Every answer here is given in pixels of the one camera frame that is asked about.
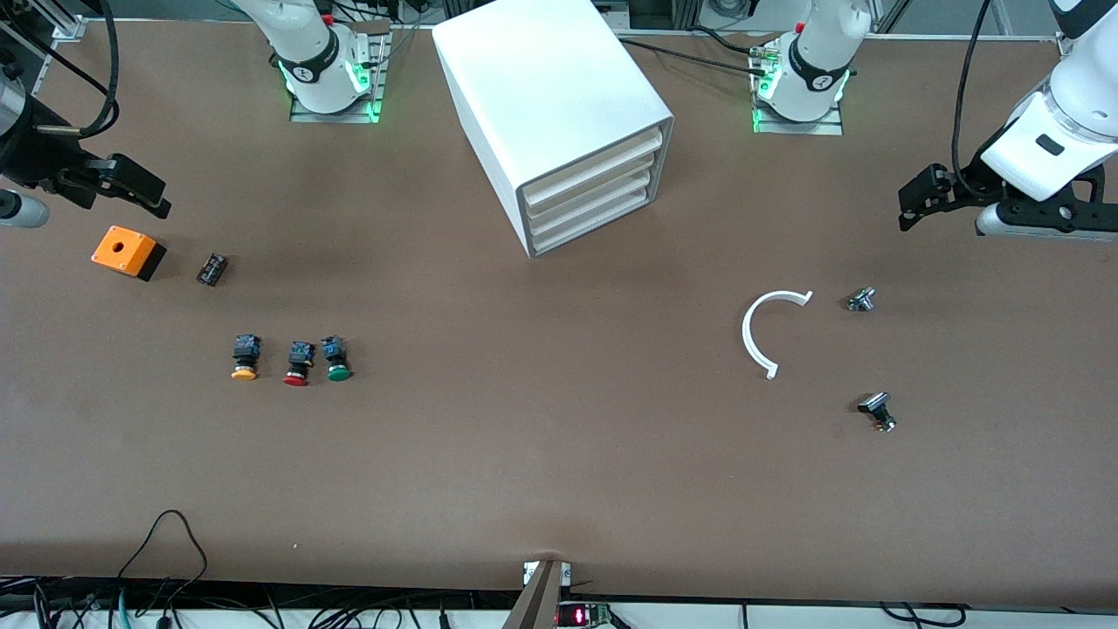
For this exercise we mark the red push button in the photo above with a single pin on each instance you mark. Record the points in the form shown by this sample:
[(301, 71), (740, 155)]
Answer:
[(299, 362)]

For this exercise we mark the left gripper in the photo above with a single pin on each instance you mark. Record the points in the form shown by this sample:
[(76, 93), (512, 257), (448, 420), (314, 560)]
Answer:
[(963, 187)]

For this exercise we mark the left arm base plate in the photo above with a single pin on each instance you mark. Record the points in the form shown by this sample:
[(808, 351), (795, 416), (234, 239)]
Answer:
[(803, 128)]

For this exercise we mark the white plain drawer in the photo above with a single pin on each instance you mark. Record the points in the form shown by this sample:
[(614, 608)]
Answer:
[(594, 225), (594, 166), (594, 186)]

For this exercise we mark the yellow push button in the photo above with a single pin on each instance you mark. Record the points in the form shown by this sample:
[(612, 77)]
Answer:
[(245, 358)]

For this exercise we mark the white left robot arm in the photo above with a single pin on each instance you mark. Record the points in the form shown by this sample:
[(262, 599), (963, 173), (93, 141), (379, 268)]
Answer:
[(817, 52)]

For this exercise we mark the orange box with black base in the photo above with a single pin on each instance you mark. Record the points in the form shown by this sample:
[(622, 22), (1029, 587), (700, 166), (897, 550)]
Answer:
[(122, 249)]

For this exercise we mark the aluminium frame profile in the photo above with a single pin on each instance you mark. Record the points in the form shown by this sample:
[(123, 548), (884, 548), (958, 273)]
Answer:
[(1064, 45), (68, 30)]

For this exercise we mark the green push button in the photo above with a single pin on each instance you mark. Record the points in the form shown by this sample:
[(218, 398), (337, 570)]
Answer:
[(336, 360)]

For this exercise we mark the small black contact block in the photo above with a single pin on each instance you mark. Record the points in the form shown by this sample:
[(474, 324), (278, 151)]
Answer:
[(211, 269)]

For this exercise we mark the black and silver switch part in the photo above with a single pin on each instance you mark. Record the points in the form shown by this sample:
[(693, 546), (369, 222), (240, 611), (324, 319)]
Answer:
[(875, 407)]

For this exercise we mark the wooden camera post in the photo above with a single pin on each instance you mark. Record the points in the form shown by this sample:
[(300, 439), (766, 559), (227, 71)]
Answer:
[(537, 603)]

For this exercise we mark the white curved plastic piece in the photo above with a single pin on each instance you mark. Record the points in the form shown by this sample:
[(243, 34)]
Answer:
[(745, 336)]

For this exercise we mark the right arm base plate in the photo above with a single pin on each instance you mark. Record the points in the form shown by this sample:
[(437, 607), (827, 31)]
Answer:
[(376, 87)]

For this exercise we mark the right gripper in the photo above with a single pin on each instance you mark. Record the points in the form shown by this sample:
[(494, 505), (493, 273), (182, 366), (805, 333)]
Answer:
[(37, 157)]

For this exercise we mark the device with red display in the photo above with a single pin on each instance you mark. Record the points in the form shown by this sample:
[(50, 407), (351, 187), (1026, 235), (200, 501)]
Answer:
[(581, 616)]

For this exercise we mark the small silver switch part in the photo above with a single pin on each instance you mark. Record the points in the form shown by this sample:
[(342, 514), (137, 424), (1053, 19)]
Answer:
[(860, 300)]

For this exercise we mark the white drawer cabinet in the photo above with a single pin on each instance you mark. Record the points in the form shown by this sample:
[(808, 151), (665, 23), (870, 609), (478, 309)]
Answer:
[(541, 79)]

